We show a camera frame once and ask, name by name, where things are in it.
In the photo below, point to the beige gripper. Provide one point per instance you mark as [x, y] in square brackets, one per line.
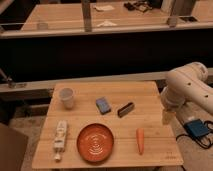
[167, 116]

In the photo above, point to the white plastic bottle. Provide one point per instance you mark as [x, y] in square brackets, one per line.
[60, 140]

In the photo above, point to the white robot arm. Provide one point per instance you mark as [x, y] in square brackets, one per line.
[185, 84]

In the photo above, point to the orange ceramic bowl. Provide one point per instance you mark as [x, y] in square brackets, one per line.
[95, 143]

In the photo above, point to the blue electronic box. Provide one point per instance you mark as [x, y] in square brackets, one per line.
[196, 129]

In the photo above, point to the orange carrot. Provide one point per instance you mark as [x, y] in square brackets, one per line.
[140, 140]

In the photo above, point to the black rectangular eraser block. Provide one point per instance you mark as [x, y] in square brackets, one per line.
[125, 109]

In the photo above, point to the blue sponge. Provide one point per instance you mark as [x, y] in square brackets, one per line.
[103, 105]

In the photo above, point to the white paper cup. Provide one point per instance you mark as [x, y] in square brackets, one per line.
[66, 96]

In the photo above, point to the white crumpled paper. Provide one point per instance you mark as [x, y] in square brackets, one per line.
[107, 23]

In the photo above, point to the black tools pile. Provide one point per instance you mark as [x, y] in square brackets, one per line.
[140, 5]

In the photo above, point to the white paper sheet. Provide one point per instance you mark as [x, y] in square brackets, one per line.
[103, 8]

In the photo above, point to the wooden back bench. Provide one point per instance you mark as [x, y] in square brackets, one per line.
[110, 17]

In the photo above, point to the clear plastic cup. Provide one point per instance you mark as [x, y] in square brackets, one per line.
[41, 25]

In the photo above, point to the grey metal post right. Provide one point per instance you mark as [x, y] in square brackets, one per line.
[178, 9]

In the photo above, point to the grey metal post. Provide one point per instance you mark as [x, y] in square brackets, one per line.
[86, 15]
[178, 9]

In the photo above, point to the metal clamp bracket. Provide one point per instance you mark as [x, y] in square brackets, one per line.
[11, 84]

